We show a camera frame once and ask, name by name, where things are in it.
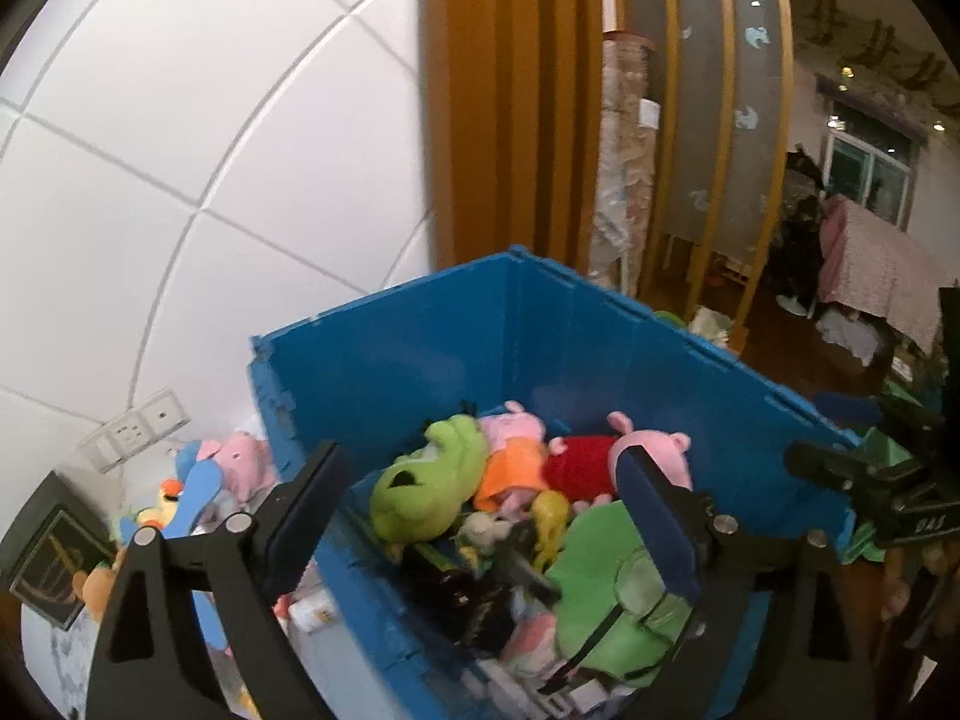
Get green frog plush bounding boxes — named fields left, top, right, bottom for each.
left=369, top=414, right=492, bottom=545

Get wooden frame beside roll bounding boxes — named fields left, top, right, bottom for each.
left=424, top=0, right=623, bottom=293

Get pink patterned cloth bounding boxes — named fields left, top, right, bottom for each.
left=817, top=195, right=950, bottom=353

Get white red carton pack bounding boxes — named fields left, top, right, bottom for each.
left=289, top=589, right=338, bottom=631

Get colourful bird plush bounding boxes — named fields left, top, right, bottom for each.
left=120, top=480, right=185, bottom=541

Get yellow toy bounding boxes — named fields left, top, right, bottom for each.
left=525, top=490, right=575, bottom=563

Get white five-hole wall socket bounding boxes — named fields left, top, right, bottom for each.
left=109, top=416, right=151, bottom=458

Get person's right hand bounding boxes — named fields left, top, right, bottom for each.
left=877, top=540, right=953, bottom=623

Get pink pig plush orange dress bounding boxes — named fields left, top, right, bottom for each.
left=472, top=401, right=552, bottom=515

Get white wall switch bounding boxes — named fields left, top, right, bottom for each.
left=79, top=435, right=117, bottom=473

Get blue boomerang toy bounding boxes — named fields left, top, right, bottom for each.
left=161, top=441, right=237, bottom=657

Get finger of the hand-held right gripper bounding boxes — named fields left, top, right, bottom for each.
left=814, top=392, right=890, bottom=432
left=784, top=441, right=893, bottom=500

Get blue plastic crate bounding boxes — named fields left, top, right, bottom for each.
left=250, top=244, right=863, bottom=720

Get plastic wrapped roll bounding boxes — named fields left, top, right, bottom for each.
left=589, top=30, right=661, bottom=293

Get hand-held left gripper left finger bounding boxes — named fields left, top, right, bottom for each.
left=84, top=441, right=353, bottom=720

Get pink pig plush red dress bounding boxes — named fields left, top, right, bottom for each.
left=541, top=411, right=695, bottom=507

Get black gift box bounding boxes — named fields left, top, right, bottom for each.
left=0, top=469, right=113, bottom=631

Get large green plush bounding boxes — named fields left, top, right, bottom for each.
left=544, top=499, right=706, bottom=691

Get small pink pig plush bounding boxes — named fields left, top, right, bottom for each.
left=196, top=431, right=278, bottom=500

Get wooden slatted glass partition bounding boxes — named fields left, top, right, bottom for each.
left=615, top=0, right=796, bottom=361

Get small pink soft toy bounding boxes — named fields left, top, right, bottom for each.
left=502, top=611, right=560, bottom=672

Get white single-hole wall socket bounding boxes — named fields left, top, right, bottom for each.
left=141, top=388, right=192, bottom=440

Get black remote control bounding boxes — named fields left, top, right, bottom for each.
left=450, top=592, right=518, bottom=653

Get small grey white plush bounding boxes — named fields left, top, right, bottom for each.
left=457, top=511, right=515, bottom=560

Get window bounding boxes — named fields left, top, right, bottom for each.
left=821, top=116, right=920, bottom=230

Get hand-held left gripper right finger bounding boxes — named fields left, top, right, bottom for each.
left=616, top=446, right=878, bottom=720

